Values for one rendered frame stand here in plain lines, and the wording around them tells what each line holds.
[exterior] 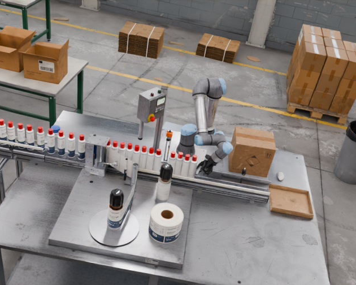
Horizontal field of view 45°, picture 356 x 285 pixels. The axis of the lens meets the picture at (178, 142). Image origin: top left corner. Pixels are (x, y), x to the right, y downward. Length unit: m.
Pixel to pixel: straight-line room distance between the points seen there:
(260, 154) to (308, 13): 5.07
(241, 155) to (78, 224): 1.30
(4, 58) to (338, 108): 4.22
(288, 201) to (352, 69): 3.07
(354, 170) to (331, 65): 1.54
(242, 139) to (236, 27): 5.08
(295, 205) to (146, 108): 1.30
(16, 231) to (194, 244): 1.09
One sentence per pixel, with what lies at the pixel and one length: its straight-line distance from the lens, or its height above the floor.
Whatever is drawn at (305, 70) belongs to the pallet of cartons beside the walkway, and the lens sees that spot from 5.96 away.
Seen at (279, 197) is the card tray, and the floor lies 0.83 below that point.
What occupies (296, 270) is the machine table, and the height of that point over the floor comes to 0.83.
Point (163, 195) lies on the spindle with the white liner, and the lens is 2.86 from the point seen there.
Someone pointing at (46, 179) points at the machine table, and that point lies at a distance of 3.13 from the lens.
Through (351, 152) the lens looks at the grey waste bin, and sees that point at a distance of 5.01.
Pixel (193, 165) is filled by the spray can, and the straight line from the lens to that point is 3.05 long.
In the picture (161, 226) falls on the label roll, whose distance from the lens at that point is 2.58.
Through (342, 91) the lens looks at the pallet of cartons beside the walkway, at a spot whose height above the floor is 0.47.
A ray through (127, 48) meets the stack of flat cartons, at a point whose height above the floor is 0.07.
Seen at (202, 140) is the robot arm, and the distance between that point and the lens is 2.93.
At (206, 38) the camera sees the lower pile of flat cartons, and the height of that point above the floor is 0.20.
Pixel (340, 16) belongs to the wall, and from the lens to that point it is 8.11.
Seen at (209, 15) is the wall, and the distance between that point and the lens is 8.17.
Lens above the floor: 2.88
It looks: 35 degrees down
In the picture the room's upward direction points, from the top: 10 degrees clockwise
